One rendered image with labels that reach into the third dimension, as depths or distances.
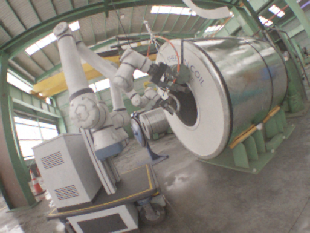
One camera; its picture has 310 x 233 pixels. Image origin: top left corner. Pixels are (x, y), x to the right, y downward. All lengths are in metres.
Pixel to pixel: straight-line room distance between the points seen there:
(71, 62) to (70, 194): 0.85
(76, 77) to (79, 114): 0.21
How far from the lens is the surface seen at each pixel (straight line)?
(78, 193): 1.06
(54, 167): 1.10
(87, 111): 0.69
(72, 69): 0.83
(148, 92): 1.38
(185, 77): 1.06
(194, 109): 1.70
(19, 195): 3.69
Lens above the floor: 0.68
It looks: 3 degrees up
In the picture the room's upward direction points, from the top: 22 degrees counter-clockwise
